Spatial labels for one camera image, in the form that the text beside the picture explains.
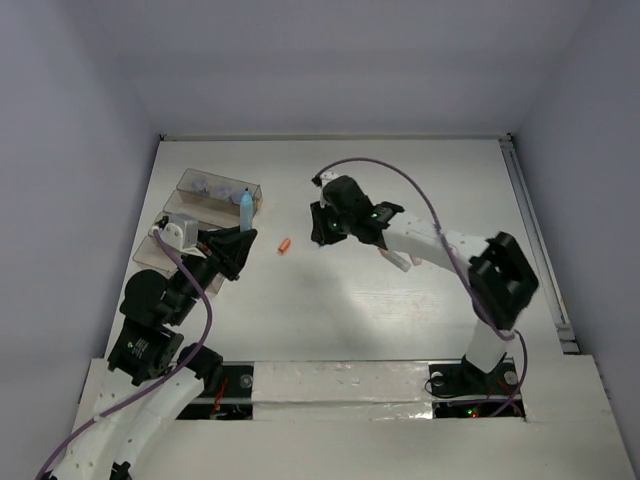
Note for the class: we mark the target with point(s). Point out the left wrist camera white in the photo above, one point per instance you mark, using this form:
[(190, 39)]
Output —
[(179, 235)]

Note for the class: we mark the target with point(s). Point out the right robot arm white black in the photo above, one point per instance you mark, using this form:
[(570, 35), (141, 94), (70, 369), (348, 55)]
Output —
[(494, 271)]

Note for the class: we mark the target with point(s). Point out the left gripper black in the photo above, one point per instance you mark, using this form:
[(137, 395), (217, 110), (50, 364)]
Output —
[(227, 248)]

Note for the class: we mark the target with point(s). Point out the clear grey highlighter marker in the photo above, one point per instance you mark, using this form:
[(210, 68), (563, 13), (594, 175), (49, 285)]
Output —
[(396, 259)]

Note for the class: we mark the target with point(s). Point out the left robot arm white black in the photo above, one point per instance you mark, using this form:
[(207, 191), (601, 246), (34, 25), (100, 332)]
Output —
[(159, 362)]

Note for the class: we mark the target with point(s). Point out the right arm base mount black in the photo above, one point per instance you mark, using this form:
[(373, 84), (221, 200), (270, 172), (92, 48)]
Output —
[(459, 390)]

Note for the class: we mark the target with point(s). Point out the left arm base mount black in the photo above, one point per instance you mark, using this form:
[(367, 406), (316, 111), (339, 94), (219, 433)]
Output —
[(230, 400)]

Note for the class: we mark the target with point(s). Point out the aluminium rail right side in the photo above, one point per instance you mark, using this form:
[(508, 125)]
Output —
[(548, 281)]

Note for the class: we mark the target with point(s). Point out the clear bead cup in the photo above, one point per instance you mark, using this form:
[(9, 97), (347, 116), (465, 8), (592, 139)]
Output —
[(221, 191), (200, 185), (236, 196)]

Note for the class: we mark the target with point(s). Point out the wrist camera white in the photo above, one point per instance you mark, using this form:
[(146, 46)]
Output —
[(179, 235), (323, 178)]

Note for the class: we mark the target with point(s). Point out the orange marker cap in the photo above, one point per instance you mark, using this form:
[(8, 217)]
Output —
[(284, 246)]

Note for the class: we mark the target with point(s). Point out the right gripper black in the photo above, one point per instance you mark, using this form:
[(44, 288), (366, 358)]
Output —
[(319, 232)]

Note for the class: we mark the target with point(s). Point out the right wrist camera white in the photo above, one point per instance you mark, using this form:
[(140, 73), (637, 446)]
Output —
[(323, 178)]

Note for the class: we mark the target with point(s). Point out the blue highlighter marker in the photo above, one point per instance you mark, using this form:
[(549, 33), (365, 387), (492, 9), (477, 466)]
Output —
[(246, 211)]

